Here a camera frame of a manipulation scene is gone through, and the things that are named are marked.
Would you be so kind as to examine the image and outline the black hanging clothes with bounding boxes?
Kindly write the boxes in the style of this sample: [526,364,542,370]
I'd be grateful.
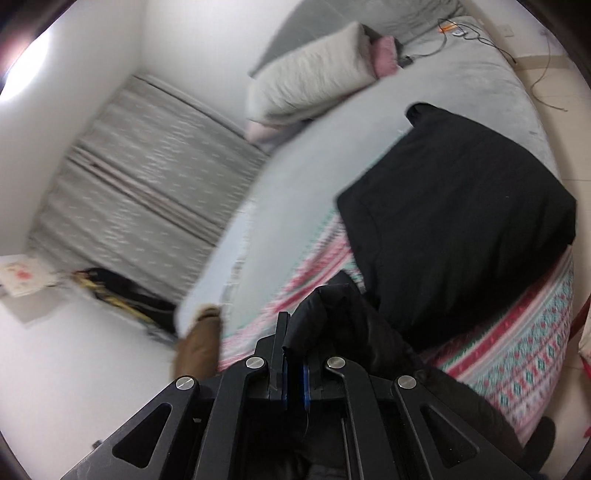
[71,267,177,340]

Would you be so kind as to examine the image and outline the white wall air conditioner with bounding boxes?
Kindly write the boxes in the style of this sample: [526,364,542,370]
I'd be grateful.
[0,255,60,298]

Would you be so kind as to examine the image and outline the grey bed sheet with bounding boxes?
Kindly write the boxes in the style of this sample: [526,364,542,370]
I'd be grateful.
[175,30,557,336]

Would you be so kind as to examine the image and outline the black charging cable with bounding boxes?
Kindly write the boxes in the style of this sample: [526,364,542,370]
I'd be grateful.
[396,13,569,114]

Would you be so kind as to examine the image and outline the grey padded headboard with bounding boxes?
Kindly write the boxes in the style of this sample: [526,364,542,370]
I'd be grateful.
[249,0,467,77]

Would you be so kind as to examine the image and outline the cream quilted pillow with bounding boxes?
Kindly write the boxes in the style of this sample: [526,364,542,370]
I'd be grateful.
[245,22,377,125]

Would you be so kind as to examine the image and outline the black folded garment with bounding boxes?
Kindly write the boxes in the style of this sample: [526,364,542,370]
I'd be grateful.
[337,103,577,353]

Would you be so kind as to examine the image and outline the black quilted puffer jacket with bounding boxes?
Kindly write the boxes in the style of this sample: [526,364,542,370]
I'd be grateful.
[283,271,556,479]

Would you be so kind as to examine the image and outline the pink small cushion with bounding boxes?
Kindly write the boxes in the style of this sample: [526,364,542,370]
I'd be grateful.
[370,36,399,79]

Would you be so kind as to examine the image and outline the grey dotted curtain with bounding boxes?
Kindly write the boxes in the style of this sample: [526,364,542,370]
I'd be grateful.
[29,73,266,302]

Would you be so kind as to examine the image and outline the red green patterned blanket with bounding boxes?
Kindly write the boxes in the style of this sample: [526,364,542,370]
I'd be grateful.
[216,207,576,446]

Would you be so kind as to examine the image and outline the brown folded coat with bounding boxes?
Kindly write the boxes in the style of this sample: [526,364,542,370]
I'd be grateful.
[172,304,222,382]

